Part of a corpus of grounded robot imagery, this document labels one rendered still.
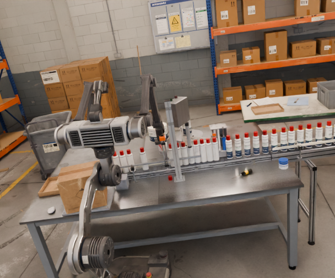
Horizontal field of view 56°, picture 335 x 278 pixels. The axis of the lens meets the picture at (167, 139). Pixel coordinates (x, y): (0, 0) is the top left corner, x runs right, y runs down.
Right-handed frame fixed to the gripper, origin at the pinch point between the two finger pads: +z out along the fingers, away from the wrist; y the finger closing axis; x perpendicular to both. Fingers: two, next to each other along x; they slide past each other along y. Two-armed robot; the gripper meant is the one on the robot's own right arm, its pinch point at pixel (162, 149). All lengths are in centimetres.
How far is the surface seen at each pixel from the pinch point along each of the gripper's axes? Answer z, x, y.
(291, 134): -1, 8, -107
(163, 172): 15.8, 12.3, 1.6
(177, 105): -44, 22, -19
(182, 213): 80, -14, -7
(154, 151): 13.8, -27.9, 10.8
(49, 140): 41, -169, 173
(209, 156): 8.8, 8.6, -38.8
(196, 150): 1.6, 8.3, -28.5
